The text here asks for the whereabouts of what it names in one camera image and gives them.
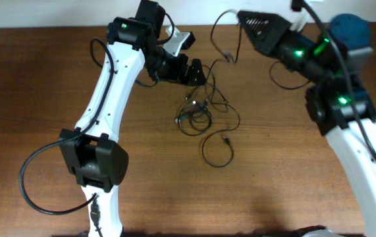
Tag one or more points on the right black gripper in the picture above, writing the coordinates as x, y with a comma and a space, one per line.
267, 36

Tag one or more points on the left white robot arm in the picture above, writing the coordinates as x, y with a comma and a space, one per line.
91, 150

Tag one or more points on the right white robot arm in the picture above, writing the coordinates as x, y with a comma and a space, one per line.
337, 100

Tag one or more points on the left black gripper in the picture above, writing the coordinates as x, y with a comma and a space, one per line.
177, 75

